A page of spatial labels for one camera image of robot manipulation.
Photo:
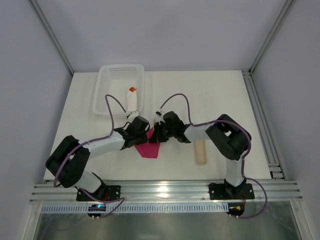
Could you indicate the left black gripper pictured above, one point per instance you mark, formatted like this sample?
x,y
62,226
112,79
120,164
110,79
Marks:
x,y
141,136

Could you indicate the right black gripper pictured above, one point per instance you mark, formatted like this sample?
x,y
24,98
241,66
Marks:
x,y
160,132

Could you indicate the pink paper napkin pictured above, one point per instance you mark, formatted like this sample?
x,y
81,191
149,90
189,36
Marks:
x,y
148,150

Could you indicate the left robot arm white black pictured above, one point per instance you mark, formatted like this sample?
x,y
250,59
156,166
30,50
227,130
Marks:
x,y
68,161

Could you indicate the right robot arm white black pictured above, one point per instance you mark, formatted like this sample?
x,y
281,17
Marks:
x,y
232,141

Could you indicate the white rolled napkin bundle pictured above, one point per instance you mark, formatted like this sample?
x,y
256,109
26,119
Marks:
x,y
131,100

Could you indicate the beige wooden utensil tray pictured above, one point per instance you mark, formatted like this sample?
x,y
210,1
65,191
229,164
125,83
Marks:
x,y
200,152

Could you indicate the orange utensil tip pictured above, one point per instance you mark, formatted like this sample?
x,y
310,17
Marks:
x,y
132,89

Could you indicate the white plastic basket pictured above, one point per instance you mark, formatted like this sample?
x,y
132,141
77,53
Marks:
x,y
116,79

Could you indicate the left controller board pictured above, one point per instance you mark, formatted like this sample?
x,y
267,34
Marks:
x,y
97,211

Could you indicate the controller board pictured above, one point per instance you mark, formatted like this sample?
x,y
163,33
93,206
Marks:
x,y
235,209
97,211

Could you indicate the right controller board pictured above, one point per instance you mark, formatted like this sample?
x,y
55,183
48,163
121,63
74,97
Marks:
x,y
235,209

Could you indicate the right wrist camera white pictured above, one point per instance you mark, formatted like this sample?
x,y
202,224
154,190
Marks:
x,y
160,113

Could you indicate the aluminium front rail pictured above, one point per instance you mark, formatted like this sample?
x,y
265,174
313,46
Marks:
x,y
189,191

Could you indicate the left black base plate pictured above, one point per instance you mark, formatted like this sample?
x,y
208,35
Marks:
x,y
112,192

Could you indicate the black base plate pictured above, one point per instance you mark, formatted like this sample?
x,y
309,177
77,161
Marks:
x,y
112,192
218,191

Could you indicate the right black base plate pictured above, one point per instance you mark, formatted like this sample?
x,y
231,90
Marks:
x,y
218,191

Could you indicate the white slotted cable duct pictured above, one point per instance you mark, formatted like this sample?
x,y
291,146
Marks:
x,y
139,208

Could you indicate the right aluminium side rail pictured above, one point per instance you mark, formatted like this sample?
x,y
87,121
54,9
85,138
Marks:
x,y
268,143

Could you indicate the left aluminium frame post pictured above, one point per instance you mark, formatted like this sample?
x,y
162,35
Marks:
x,y
51,35

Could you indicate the aluminium frame post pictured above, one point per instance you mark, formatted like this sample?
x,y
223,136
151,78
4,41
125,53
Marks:
x,y
51,35
276,26

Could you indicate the right aluminium frame post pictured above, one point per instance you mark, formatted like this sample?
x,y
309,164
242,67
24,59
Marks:
x,y
276,26

